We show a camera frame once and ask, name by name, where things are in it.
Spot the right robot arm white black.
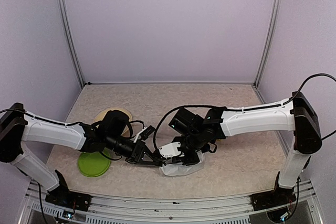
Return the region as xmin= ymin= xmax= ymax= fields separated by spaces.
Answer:
xmin=153 ymin=73 xmax=335 ymax=205

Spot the green plate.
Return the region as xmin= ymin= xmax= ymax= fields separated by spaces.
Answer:
xmin=77 ymin=152 xmax=111 ymax=177

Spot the aluminium frame post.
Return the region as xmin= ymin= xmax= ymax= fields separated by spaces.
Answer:
xmin=254 ymin=0 xmax=281 ymax=89
xmin=57 ymin=0 xmax=86 ymax=88

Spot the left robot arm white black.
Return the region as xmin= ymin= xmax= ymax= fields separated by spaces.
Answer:
xmin=1 ymin=103 xmax=163 ymax=206

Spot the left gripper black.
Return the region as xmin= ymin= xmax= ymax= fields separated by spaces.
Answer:
xmin=106 ymin=133 xmax=159 ymax=165

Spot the beige plate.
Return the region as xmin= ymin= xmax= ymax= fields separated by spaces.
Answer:
xmin=93 ymin=107 xmax=133 ymax=137

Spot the right aluminium frame post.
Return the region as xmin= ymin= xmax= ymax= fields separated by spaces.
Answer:
xmin=254 ymin=0 xmax=281 ymax=89

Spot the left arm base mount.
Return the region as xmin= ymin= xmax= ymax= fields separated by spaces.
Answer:
xmin=45 ymin=186 xmax=92 ymax=211

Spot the white drawstring pouch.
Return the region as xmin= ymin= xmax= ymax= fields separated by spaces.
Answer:
xmin=159 ymin=151 xmax=205 ymax=177

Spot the left aluminium frame post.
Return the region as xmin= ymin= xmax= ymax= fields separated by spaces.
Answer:
xmin=57 ymin=0 xmax=86 ymax=88

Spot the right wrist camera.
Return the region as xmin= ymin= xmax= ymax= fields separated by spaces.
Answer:
xmin=159 ymin=142 xmax=184 ymax=158

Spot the front aluminium rail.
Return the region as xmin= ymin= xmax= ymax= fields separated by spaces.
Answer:
xmin=15 ymin=179 xmax=323 ymax=224

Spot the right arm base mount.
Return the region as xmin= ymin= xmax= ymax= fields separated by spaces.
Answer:
xmin=250 ymin=188 xmax=297 ymax=211

